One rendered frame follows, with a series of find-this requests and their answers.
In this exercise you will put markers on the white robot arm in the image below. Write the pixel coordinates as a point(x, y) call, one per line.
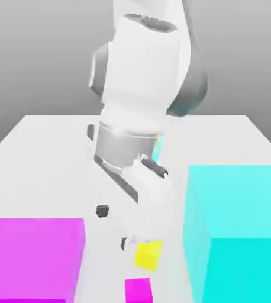
point(140, 78)

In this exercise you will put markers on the small magenta cube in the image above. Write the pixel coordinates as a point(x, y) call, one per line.
point(138, 291)

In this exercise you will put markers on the small yellow cube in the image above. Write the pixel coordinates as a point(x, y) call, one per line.
point(147, 256)

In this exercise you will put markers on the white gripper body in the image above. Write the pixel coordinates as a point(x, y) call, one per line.
point(149, 194)

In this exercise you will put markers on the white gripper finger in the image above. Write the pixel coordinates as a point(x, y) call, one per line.
point(102, 211)
point(126, 243)

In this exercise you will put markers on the large cyan box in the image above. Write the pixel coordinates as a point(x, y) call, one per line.
point(239, 232)

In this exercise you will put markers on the large magenta box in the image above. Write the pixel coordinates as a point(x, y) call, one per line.
point(31, 258)

